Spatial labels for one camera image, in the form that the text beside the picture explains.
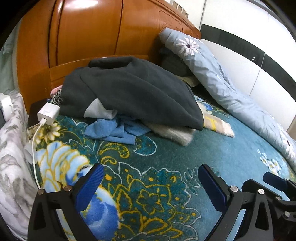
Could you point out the white grey patterned blanket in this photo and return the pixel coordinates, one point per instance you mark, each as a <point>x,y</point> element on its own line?
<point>13,162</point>

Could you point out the blue garment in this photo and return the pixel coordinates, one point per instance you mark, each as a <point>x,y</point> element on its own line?
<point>108,132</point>

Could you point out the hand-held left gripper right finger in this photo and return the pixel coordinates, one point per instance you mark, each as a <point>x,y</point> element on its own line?
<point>211,185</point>

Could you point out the leopard print cloth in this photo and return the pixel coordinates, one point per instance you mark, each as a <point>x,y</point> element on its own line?
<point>56,98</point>

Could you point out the black phone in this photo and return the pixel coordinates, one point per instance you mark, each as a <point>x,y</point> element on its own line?
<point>33,111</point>

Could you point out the dark grey pillow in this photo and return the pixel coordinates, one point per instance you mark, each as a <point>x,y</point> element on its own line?
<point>173,63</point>

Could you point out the light blue floral quilt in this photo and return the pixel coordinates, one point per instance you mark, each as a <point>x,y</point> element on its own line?
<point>219,76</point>

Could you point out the white power strip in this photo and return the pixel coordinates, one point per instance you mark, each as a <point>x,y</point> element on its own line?
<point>5,104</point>

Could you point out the wooden headboard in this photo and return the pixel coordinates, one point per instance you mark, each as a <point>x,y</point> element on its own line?
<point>92,27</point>

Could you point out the teal floral blanket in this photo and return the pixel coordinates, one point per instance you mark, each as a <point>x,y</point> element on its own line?
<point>161,162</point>

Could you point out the cream cloth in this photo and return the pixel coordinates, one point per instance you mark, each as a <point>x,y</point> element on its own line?
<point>190,80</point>

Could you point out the dark grey and white sweatshirt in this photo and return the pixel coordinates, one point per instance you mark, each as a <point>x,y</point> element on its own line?
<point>138,88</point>

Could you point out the white charger adapter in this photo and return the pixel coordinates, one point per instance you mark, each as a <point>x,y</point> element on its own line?
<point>47,113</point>

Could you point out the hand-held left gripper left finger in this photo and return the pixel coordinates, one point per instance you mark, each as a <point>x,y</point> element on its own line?
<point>92,183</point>

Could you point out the cream fluffy garment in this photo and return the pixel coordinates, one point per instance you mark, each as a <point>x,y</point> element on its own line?
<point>175,135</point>

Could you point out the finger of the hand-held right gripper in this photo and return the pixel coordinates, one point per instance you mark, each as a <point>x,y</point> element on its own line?
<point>275,180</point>

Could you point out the pale green curtain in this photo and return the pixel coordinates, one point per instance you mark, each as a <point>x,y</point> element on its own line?
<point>8,69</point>

